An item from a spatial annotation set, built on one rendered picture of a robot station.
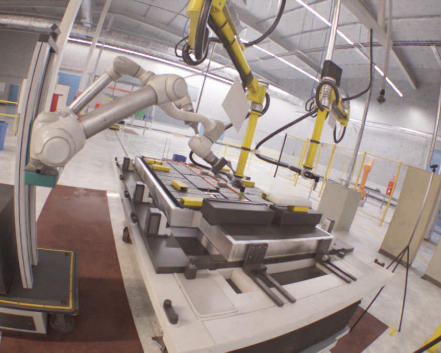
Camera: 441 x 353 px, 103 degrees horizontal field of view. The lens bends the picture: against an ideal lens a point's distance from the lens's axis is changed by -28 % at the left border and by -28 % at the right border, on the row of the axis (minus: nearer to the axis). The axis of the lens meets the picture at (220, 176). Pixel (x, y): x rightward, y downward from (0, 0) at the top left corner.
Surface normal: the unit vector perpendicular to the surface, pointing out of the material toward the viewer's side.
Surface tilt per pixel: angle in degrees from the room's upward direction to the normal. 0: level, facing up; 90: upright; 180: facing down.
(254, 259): 90
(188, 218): 90
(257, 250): 90
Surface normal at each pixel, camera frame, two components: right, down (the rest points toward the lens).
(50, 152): 0.69, 0.35
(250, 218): 0.45, 0.27
